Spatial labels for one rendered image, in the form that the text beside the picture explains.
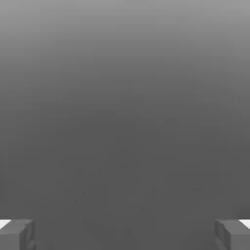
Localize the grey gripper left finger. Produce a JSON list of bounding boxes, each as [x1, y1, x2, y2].
[[0, 219, 37, 250]]

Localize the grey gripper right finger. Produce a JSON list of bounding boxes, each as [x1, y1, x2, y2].
[[214, 219, 250, 250]]

